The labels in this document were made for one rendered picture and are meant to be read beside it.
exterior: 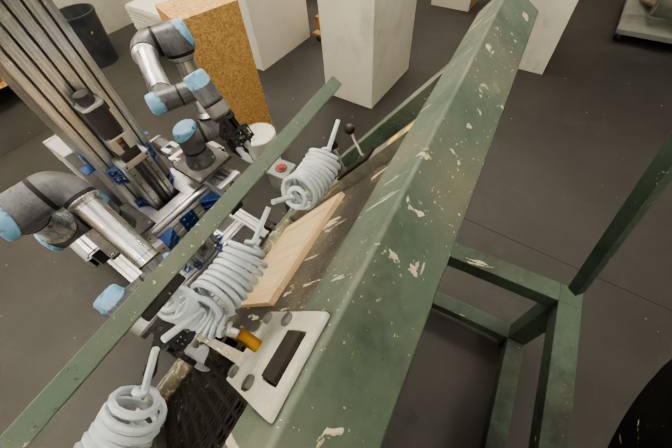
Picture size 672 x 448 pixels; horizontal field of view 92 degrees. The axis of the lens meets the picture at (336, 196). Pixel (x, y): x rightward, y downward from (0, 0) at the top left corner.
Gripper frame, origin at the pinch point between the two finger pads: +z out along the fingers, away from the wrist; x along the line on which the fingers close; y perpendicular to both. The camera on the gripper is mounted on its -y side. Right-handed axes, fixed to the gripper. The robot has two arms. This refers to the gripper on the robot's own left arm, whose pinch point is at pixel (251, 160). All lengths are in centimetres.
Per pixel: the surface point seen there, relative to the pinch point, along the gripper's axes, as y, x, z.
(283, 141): 76, -28, -26
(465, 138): 90, -9, -12
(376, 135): 31.3, 34.7, 14.6
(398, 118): 43, 36, 9
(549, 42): 7, 356, 118
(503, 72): 89, 13, -12
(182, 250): 78, -46, -25
